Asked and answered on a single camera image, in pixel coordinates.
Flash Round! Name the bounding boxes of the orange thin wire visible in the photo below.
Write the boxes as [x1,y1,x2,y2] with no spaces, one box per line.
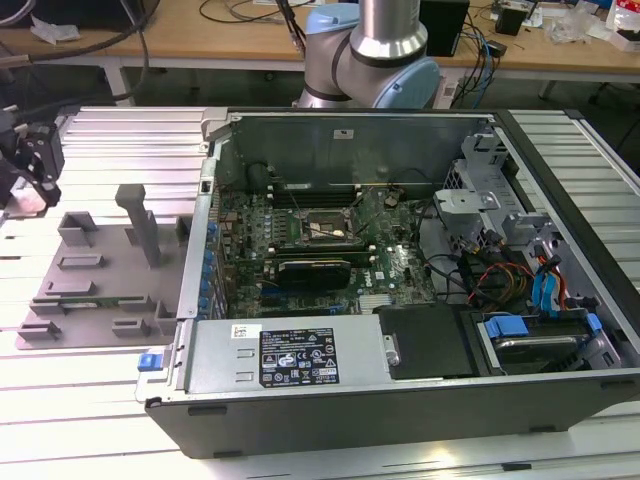
[553,259,571,311]

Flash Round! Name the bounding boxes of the white red bag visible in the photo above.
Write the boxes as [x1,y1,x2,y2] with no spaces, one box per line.
[604,0,640,52]

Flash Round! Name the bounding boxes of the green loose RAM stick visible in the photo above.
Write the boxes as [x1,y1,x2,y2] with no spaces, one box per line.
[59,297,124,308]

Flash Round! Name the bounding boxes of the white crumpled plastic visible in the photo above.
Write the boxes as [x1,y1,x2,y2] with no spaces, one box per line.
[29,12,82,45]

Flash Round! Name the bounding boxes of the grey parts rack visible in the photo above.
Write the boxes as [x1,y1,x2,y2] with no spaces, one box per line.
[14,183,194,351]

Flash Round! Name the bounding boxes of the blue network cable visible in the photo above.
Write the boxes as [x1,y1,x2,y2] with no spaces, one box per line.
[462,22,496,109]

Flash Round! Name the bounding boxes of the yellow power wire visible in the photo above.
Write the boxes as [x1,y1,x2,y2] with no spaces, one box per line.
[499,269,526,302]

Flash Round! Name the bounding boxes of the red power wire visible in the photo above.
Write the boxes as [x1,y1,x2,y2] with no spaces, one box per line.
[472,262,535,301]

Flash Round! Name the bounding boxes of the black grey PC case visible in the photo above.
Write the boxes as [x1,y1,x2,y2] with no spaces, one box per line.
[134,107,640,459]

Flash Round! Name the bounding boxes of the black tower box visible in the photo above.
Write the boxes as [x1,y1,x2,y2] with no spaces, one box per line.
[418,0,471,59]

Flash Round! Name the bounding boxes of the thin steel locking lever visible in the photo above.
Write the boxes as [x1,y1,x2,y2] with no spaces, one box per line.
[290,192,310,224]

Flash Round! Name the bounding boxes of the RAM slot white latches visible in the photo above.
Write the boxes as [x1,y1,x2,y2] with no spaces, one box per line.
[268,192,363,203]
[268,181,363,192]

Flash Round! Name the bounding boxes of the CPU socket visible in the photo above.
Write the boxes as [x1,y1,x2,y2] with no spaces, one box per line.
[301,206,355,247]

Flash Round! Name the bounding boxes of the silver chipset heatsink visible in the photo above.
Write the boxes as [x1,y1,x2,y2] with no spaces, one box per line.
[358,293,397,315]

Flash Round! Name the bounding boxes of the hard disk in blue carrier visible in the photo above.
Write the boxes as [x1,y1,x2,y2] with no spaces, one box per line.
[474,310,609,376]

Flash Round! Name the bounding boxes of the grey power supply unit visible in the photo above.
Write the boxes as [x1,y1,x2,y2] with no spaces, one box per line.
[183,318,397,397]

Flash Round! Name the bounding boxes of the black camera cable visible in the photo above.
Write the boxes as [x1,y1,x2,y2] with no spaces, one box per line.
[0,0,154,101]

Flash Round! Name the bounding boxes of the blue flat wire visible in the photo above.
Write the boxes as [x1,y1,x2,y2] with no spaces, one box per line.
[530,269,549,315]
[542,253,565,317]

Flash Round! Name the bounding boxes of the grey metal drive cage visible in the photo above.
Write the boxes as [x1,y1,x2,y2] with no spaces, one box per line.
[432,127,559,251]

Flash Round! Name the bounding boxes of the clear plastic bag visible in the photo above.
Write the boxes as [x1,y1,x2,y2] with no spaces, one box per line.
[544,7,606,45]

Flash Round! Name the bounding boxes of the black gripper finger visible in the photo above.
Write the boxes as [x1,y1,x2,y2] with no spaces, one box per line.
[14,124,64,209]

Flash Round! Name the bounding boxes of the green motherboard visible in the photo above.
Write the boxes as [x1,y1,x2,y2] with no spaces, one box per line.
[214,187,436,319]

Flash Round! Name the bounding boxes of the black graphics card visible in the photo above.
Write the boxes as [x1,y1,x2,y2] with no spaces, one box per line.
[276,256,352,290]

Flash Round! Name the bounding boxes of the wooden desk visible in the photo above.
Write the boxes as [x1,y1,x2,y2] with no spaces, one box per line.
[0,0,640,109]

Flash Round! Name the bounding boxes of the thick black cable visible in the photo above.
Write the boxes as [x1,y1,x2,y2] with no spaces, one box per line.
[417,197,469,304]

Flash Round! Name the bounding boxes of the black plastic cover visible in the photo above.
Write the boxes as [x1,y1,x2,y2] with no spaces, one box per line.
[373,303,476,382]

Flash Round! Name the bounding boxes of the small black box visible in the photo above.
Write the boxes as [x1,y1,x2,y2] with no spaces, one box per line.
[494,5,526,37]

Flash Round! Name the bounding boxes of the large black box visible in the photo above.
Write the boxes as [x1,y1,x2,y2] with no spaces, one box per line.
[0,0,161,32]

